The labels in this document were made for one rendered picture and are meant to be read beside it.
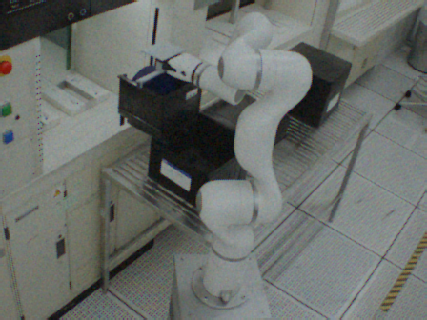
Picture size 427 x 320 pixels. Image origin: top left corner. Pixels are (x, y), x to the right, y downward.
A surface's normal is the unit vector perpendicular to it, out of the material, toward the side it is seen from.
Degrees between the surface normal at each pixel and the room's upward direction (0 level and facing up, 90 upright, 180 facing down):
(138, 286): 0
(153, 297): 0
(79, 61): 90
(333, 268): 0
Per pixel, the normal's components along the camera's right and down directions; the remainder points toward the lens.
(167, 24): -0.59, 0.42
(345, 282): 0.15, -0.78
